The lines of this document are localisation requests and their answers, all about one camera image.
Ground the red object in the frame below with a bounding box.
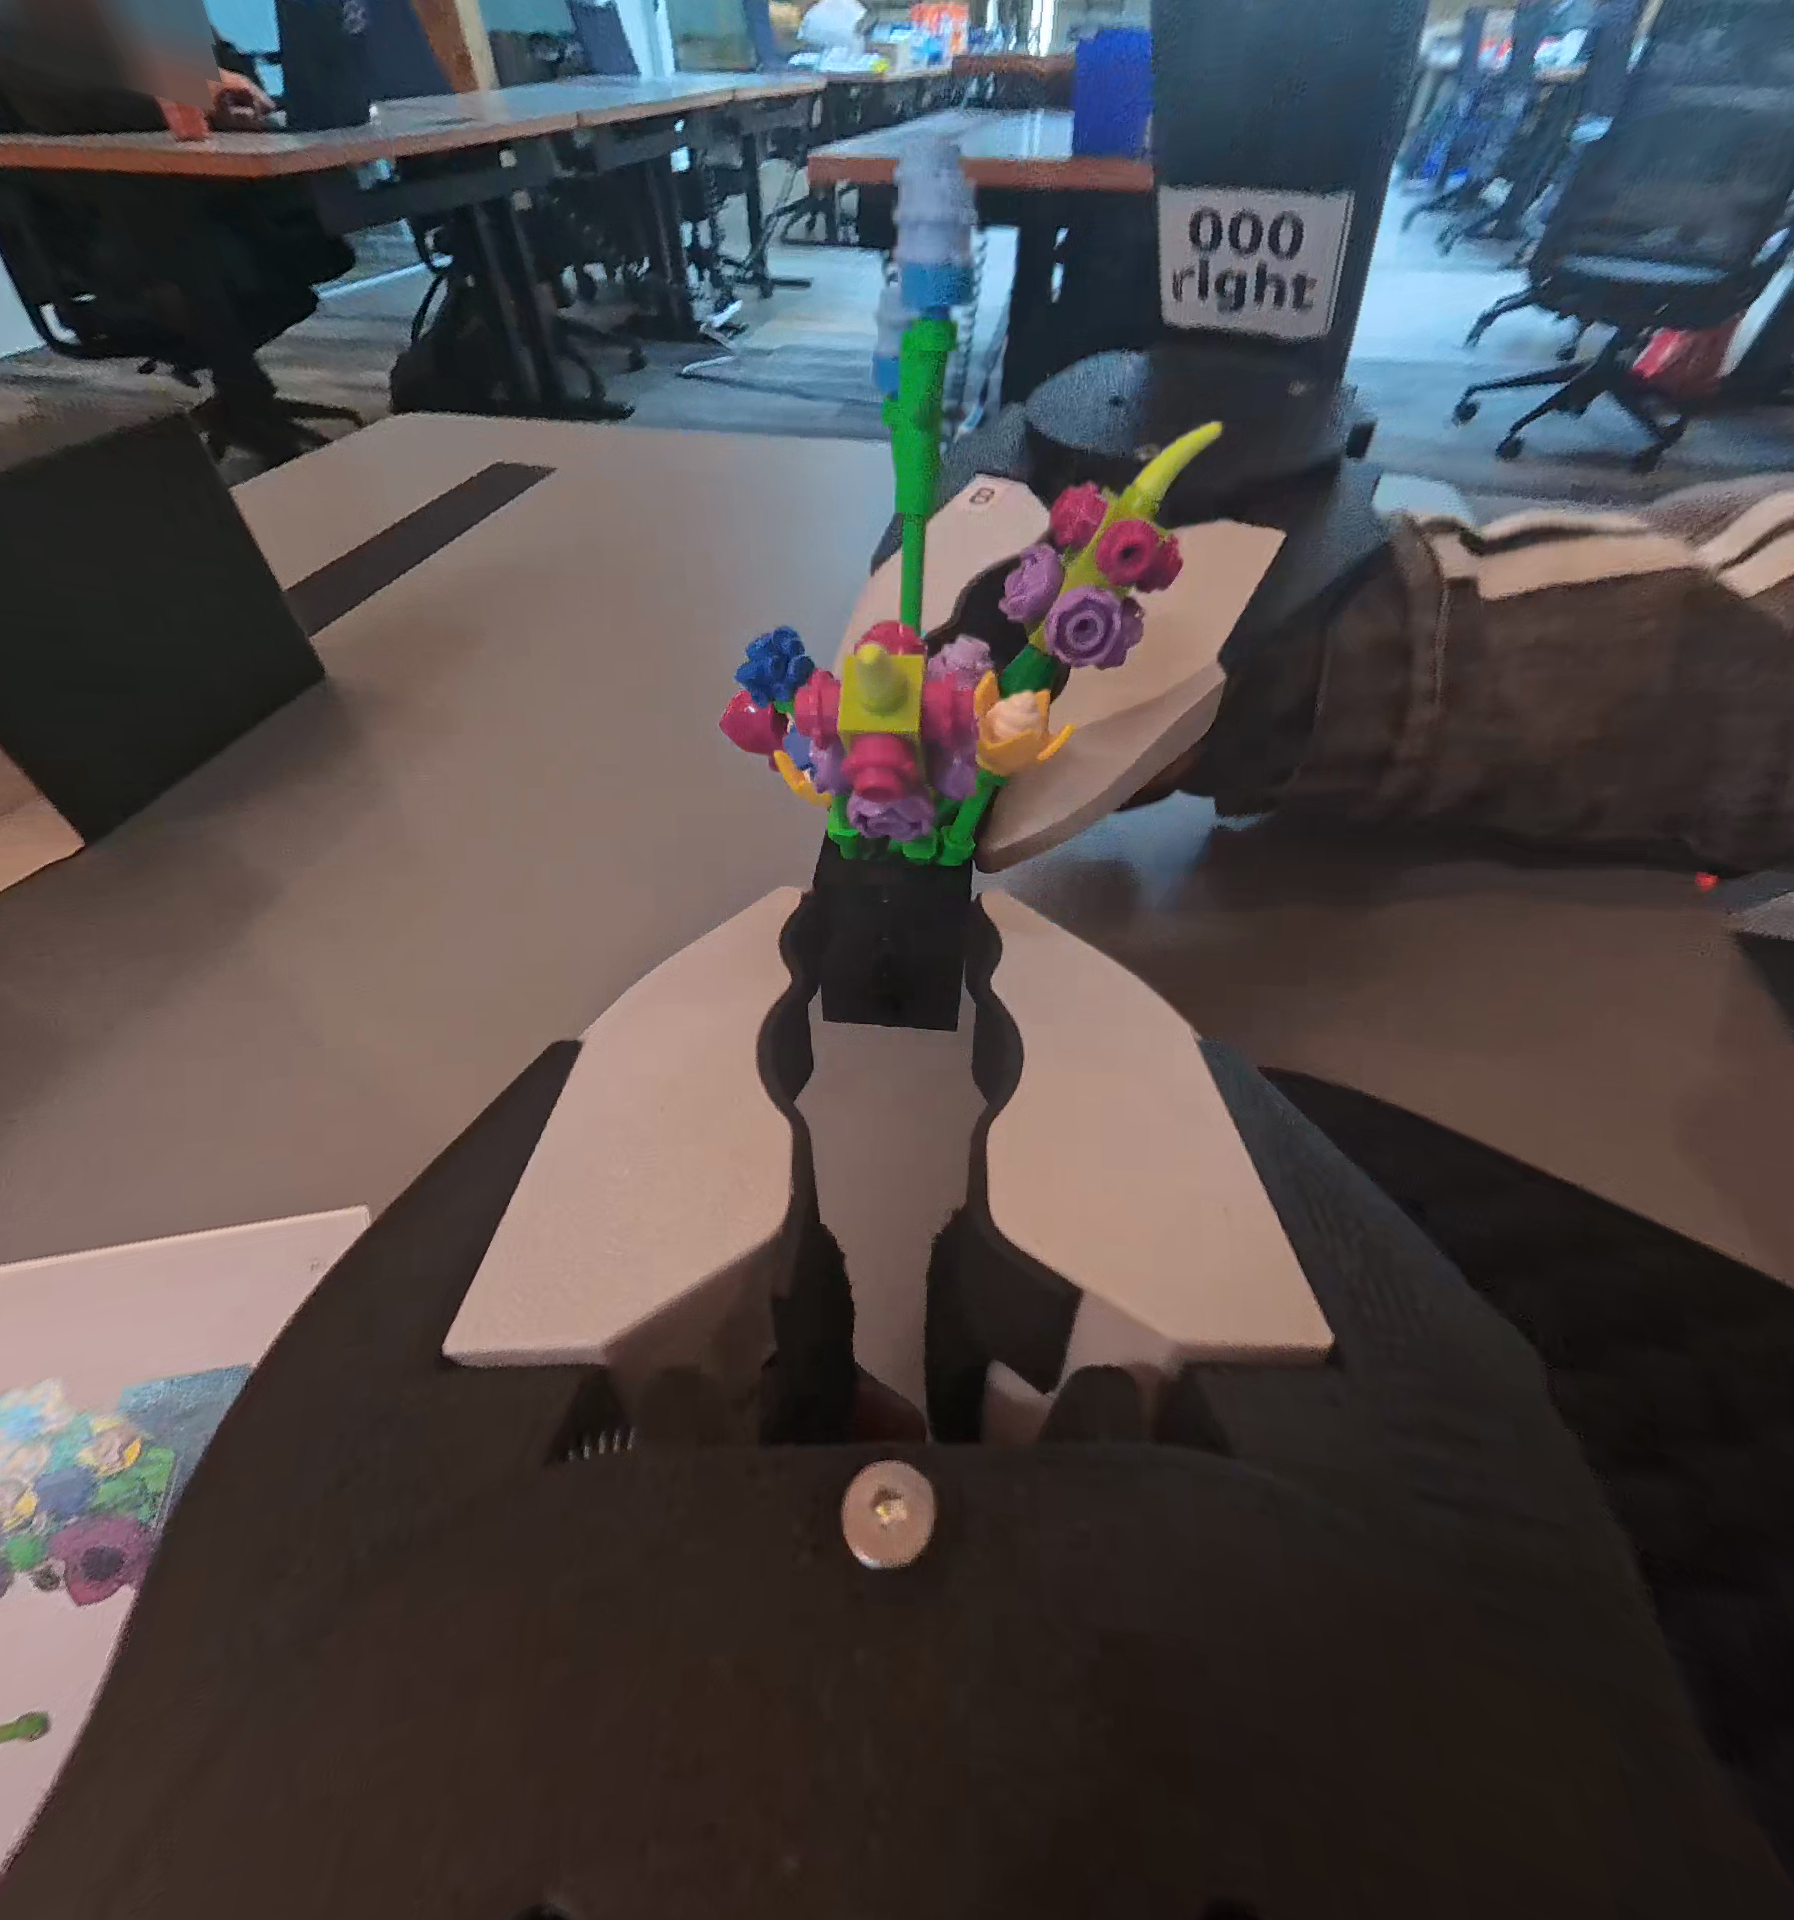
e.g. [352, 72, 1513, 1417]
[1630, 322, 1746, 409]

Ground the black box with white flaps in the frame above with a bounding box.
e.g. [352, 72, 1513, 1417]
[0, 406, 329, 911]

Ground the lego instruction booklet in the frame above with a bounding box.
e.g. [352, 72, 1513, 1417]
[0, 1207, 375, 1908]

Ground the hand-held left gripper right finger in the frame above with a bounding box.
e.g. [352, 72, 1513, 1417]
[927, 891, 1336, 1440]

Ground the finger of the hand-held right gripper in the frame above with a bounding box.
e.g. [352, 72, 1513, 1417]
[974, 516, 1293, 876]
[833, 473, 1061, 668]

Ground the black office chair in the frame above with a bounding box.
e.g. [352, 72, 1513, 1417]
[1451, 0, 1794, 473]
[0, 181, 367, 459]

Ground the blue storage bin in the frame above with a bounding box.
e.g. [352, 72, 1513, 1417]
[1072, 28, 1159, 160]

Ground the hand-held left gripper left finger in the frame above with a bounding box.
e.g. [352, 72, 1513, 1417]
[446, 884, 857, 1443]

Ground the purple magenta lego flower stem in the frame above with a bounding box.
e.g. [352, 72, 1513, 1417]
[997, 420, 1228, 705]

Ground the brown edged office desk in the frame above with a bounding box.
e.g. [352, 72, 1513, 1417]
[582, 72, 831, 300]
[806, 107, 1159, 406]
[0, 92, 644, 421]

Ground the colourful LEGO flower bouquet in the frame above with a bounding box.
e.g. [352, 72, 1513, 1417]
[717, 133, 1081, 1034]

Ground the black backpack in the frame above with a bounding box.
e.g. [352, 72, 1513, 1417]
[387, 276, 636, 421]

